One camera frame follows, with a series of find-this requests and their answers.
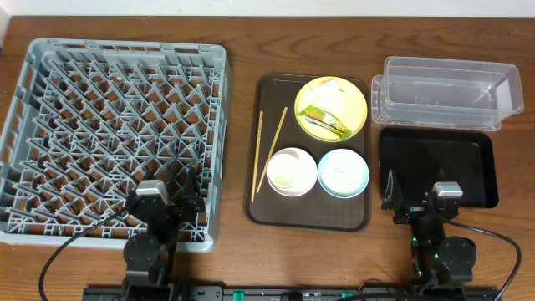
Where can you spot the left wooden chopstick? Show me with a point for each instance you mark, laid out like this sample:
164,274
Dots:
257,149

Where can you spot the black rectangular tray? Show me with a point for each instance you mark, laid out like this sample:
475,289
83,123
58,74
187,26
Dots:
416,155

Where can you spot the light blue bowl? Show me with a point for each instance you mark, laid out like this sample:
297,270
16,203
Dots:
346,157

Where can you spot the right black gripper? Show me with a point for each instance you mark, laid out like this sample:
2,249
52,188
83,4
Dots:
394,201

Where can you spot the wooden chopstick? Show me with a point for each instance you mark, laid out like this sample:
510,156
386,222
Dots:
257,149
270,153

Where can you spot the grey plastic dish rack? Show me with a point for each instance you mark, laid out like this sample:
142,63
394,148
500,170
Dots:
85,119

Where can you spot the rice food scraps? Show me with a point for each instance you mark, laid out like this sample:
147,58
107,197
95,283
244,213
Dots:
342,181

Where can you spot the clear plastic bin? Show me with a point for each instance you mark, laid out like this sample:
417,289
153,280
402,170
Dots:
446,93

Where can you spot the right wooden chopstick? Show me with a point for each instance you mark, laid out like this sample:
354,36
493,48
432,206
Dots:
270,153

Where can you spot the pink bowl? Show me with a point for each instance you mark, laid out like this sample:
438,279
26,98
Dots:
306,172

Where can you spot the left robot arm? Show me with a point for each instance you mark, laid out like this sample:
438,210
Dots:
149,255

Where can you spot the dark brown serving tray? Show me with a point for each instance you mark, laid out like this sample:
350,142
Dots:
316,209

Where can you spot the green orange snack wrapper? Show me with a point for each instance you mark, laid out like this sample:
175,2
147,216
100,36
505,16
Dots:
324,119

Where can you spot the white cup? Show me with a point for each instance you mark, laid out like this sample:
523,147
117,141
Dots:
281,171

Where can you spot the white tissue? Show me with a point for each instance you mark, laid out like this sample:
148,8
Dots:
328,94

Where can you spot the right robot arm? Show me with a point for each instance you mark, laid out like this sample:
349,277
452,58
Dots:
444,264

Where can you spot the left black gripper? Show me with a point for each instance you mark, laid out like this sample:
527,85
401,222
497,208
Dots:
175,205

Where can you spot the yellow round plate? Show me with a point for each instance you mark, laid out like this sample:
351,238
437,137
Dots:
353,113

